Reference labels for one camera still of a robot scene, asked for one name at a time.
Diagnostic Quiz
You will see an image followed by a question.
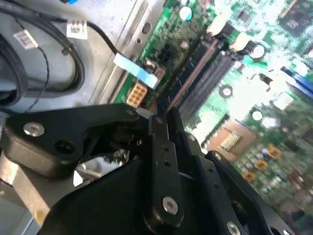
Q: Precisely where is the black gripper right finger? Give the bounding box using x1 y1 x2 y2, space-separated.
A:
168 109 294 235

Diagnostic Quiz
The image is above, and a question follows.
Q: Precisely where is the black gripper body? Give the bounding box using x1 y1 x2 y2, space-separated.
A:
39 156 236 235

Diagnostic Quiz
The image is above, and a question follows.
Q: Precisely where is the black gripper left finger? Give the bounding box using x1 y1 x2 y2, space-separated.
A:
4 102 185 233

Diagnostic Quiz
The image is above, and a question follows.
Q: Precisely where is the green RAM stick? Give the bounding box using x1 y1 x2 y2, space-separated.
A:
156 39 221 116

